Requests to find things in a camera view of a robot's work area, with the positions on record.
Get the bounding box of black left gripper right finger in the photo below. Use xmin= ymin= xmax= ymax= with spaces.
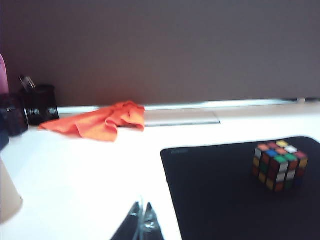
xmin=143 ymin=201 xmax=165 ymax=240

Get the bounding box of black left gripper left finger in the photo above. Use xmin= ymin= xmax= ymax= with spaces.
xmin=111 ymin=196 xmax=145 ymax=240

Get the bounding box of multicoloured puzzle cube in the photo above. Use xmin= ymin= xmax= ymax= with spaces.
xmin=251 ymin=140 xmax=309 ymax=193

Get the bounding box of black mouse pad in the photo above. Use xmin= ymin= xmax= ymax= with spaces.
xmin=159 ymin=135 xmax=320 ymax=240

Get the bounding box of orange cloth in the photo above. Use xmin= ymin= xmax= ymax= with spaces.
xmin=37 ymin=100 xmax=146 ymax=143

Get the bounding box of beige paper cup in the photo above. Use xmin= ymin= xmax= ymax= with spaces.
xmin=0 ymin=157 xmax=24 ymax=224

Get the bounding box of black mesh pen cup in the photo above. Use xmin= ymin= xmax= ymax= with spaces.
xmin=19 ymin=84 xmax=60 ymax=127
xmin=0 ymin=93 xmax=29 ymax=138

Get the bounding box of dark blue box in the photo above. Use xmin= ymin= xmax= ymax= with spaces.
xmin=0 ymin=117 xmax=10 ymax=152

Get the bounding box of clear plastic pen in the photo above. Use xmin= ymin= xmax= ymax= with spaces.
xmin=24 ymin=76 xmax=37 ymax=89

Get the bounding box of grey desk partition panel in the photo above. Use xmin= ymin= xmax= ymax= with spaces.
xmin=0 ymin=0 xmax=320 ymax=108

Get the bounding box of dark pen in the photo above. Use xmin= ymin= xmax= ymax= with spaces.
xmin=18 ymin=75 xmax=30 ymax=92

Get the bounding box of pink file holder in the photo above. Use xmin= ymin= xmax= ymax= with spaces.
xmin=0 ymin=52 xmax=10 ymax=95

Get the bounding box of white desk cable lid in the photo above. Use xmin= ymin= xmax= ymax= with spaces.
xmin=143 ymin=109 xmax=222 ymax=128

